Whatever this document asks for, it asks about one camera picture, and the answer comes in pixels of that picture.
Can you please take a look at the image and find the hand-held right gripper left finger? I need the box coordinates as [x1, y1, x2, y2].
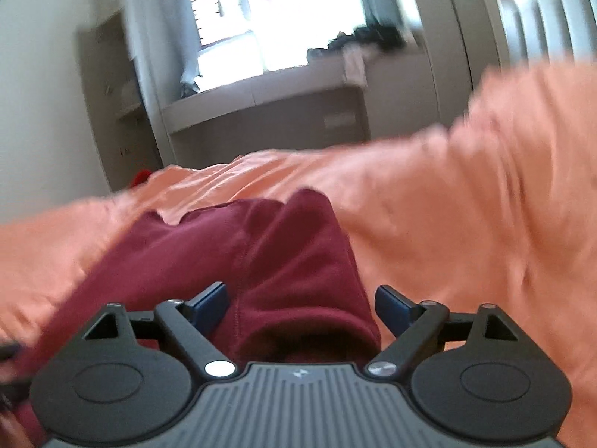
[84, 282, 237, 379]

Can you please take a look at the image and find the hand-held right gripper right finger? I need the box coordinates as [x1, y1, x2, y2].
[366, 284, 518, 379]

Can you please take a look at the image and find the maroon long-sleeve sweater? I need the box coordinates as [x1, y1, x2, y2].
[13, 189, 384, 448]

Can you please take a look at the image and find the dark clothes pile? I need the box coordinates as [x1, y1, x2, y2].
[307, 23, 403, 57]

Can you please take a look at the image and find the orange bedding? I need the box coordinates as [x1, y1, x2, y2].
[0, 60, 597, 448]

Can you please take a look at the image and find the red object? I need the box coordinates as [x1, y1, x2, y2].
[128, 170, 156, 190]

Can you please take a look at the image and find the grey window bench cabinet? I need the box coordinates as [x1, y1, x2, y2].
[160, 50, 440, 169]

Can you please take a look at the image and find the open grey wardrobe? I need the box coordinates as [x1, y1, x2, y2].
[76, 8, 165, 193]

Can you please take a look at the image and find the pale bag on shelf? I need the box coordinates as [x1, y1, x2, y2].
[116, 78, 142, 105]

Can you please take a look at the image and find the white garment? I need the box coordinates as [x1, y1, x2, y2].
[342, 49, 368, 88]

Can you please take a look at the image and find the tall closed grey wardrobe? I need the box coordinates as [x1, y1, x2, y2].
[419, 0, 505, 128]

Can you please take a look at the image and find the short blue-grey curtain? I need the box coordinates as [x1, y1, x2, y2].
[178, 0, 225, 95]

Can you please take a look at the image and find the window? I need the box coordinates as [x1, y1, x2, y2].
[188, 0, 421, 95]

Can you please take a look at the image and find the grey padded headboard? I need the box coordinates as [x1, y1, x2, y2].
[493, 0, 597, 65]

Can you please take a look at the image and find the white wall outlet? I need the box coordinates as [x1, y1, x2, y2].
[323, 111, 354, 130]

